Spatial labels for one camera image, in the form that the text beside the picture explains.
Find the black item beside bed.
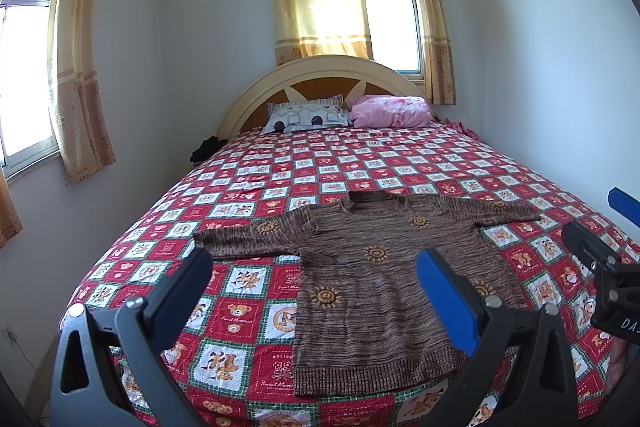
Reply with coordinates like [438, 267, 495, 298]
[190, 135, 228, 165]

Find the pink pillow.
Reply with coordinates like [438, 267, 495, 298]
[348, 95, 433, 129]

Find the grey white patterned pillow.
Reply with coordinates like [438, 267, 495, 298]
[262, 95, 349, 134]

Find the cream wooden headboard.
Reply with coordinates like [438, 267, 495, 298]
[217, 55, 424, 139]

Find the left side window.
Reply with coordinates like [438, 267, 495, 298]
[1, 0, 58, 176]

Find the window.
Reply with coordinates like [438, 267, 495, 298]
[1, 0, 58, 176]
[366, 0, 423, 78]

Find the orange curtain at left edge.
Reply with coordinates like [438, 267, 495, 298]
[0, 170, 23, 247]

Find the centre window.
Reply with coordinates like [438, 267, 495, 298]
[366, 0, 423, 78]

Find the brown knitted sweater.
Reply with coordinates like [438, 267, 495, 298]
[194, 191, 538, 397]

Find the beige left window curtain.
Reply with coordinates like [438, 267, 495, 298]
[47, 0, 115, 184]

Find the wall power socket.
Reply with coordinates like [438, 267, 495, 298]
[1, 323, 17, 346]

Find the red patchwork bedspread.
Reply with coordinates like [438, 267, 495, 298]
[72, 124, 639, 426]

